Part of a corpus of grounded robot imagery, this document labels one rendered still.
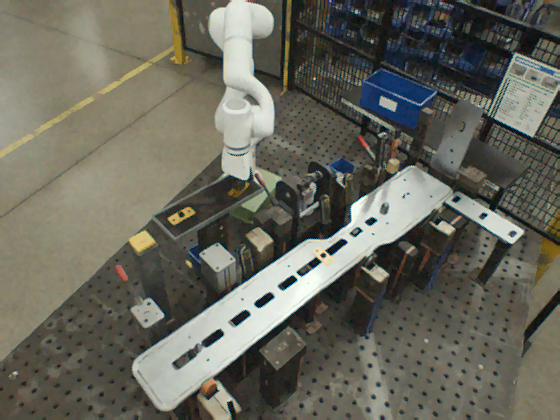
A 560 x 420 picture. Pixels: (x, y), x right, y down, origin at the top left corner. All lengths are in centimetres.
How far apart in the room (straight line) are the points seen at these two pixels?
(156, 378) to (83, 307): 65
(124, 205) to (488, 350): 238
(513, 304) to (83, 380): 165
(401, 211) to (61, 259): 209
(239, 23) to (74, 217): 214
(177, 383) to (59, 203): 227
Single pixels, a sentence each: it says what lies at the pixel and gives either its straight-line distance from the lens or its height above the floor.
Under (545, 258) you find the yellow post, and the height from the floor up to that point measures 61.
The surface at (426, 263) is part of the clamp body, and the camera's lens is 190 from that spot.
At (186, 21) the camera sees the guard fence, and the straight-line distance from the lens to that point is 463.
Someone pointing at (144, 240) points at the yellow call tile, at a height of 116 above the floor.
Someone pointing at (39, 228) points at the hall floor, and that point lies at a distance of 333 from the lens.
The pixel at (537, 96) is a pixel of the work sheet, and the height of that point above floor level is 132.
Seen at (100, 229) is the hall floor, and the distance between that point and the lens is 318.
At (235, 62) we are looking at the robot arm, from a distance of 145.
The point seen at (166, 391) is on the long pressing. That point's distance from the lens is 137.
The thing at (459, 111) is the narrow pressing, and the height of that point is 128.
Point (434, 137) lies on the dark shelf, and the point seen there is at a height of 103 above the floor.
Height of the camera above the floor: 225
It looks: 45 degrees down
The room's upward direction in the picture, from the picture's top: 3 degrees clockwise
